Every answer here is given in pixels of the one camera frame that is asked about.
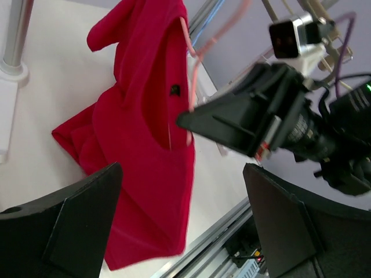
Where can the silver white clothes rack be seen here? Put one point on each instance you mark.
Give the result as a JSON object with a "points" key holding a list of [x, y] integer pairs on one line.
{"points": [[14, 73]]}

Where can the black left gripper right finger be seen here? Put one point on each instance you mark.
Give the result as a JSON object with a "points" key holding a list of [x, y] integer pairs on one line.
{"points": [[303, 234]]}

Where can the wooden hanger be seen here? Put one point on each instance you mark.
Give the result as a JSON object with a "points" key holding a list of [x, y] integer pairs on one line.
{"points": [[318, 9]]}

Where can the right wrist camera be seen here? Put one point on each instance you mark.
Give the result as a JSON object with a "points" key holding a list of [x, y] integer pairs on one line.
{"points": [[299, 41]]}

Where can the pink hanger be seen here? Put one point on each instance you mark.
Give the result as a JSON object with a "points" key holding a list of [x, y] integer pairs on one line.
{"points": [[199, 54]]}

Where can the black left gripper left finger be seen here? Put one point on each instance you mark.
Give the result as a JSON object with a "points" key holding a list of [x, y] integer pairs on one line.
{"points": [[63, 234]]}

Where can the light blue hanger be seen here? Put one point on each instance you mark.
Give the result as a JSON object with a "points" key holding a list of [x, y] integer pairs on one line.
{"points": [[202, 18]]}

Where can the red t shirt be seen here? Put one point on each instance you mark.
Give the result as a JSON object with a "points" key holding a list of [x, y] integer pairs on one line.
{"points": [[133, 123]]}

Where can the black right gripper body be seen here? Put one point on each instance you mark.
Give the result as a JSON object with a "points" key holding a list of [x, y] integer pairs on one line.
{"points": [[288, 121]]}

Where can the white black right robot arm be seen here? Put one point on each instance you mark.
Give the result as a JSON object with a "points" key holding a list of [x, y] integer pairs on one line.
{"points": [[348, 170]]}

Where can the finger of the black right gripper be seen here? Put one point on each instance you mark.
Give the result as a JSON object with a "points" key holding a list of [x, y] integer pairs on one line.
{"points": [[237, 121]]}

